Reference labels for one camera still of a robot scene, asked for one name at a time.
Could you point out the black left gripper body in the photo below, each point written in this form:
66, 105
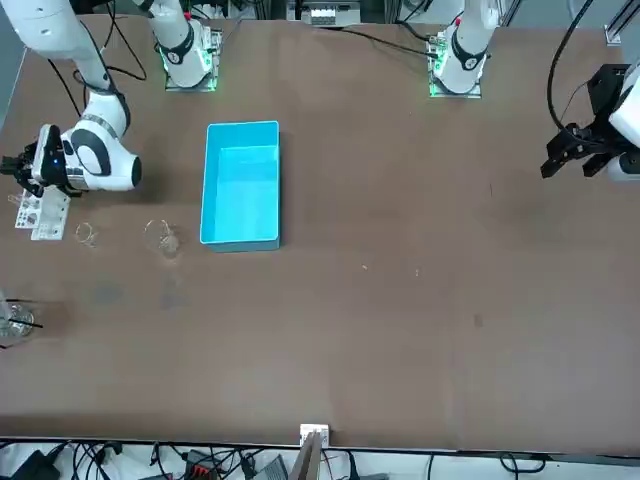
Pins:
607, 90

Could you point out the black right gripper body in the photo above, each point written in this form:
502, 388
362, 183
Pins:
30, 165

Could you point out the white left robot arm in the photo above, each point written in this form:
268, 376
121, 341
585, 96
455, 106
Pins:
467, 50

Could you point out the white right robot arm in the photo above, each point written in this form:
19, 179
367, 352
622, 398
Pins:
45, 30

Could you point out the glass test tube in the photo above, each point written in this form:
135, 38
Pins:
17, 199

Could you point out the white test tube rack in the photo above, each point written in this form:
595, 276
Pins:
50, 222

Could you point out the small glass beaker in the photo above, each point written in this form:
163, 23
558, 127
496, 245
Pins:
86, 236

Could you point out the large glass beaker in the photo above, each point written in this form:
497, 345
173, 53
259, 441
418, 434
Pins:
162, 240

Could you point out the blue plastic bin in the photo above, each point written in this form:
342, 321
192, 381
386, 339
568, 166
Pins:
240, 190

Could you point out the white power strip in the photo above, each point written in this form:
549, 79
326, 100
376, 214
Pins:
322, 15

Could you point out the black power brick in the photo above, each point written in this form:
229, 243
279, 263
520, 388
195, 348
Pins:
37, 465

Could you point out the black red power connector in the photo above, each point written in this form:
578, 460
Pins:
202, 467

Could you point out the aluminium corner rail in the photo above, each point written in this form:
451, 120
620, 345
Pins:
617, 25

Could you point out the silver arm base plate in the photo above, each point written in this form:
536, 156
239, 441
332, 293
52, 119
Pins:
190, 89
472, 94

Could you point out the aluminium profile post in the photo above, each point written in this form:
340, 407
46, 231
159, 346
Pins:
312, 450

